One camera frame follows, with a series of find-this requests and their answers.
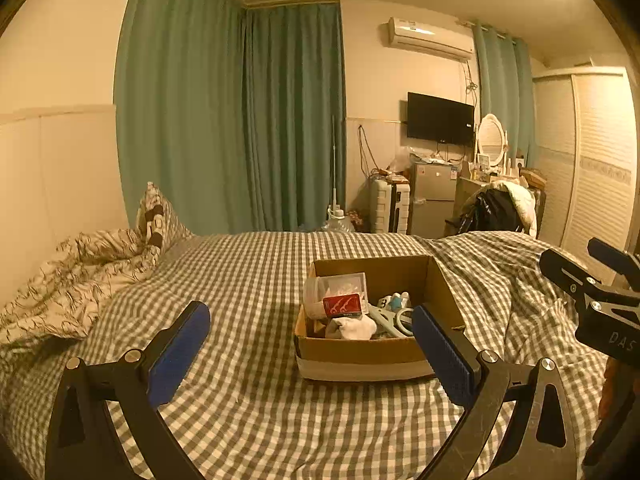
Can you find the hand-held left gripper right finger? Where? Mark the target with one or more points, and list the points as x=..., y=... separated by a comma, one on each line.
x=445, y=355

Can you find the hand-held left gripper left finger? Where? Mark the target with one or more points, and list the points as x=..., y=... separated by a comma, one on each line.
x=180, y=347

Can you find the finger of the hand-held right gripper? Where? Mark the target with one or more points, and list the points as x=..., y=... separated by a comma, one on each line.
x=615, y=257
x=565, y=270

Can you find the teal pill blister pack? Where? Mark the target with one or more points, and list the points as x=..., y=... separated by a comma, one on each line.
x=400, y=301

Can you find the light blue scissors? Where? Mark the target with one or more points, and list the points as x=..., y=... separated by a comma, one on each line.
x=385, y=317

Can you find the white printed pouch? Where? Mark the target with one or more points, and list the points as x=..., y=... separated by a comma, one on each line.
x=383, y=303

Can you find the brown cardboard box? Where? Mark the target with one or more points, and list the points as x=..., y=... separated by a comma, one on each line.
x=360, y=355

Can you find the white sock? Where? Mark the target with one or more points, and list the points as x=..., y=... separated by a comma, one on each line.
x=352, y=328

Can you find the clear floss pick box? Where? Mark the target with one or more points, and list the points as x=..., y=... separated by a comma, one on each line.
x=345, y=287

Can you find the person's right hand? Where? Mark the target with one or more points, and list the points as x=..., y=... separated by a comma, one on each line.
x=607, y=385

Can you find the white padded jacket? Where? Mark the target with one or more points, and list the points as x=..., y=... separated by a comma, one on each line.
x=522, y=205

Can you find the black jacket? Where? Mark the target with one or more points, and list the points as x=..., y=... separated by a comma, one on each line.
x=492, y=212

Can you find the white louvred wardrobe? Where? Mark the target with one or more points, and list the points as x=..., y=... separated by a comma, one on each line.
x=585, y=170

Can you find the checked pillow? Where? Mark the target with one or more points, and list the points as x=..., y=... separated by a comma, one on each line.
x=170, y=222

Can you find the wooden dressing table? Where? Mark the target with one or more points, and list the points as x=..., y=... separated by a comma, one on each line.
x=467, y=190

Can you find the floral patterned duvet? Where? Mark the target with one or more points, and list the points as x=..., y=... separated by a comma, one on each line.
x=65, y=280

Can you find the silver small fridge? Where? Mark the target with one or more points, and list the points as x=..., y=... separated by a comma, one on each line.
x=432, y=200

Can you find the white oval mirror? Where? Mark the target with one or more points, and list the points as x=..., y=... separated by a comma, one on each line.
x=491, y=136

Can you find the white ribbed suitcase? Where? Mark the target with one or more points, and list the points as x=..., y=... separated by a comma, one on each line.
x=390, y=205

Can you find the clear water jug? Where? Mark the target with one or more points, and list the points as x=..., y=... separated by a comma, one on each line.
x=339, y=222

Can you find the narrow green curtain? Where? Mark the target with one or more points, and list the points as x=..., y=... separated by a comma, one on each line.
x=502, y=85

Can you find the clear plastic bag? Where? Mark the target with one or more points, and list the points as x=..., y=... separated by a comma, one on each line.
x=402, y=159

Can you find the thin metal pole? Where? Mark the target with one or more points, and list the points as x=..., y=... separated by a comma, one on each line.
x=333, y=160

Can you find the white air conditioner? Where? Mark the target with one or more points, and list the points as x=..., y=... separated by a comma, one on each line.
x=430, y=37

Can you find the black wall television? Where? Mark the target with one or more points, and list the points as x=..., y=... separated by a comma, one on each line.
x=440, y=119

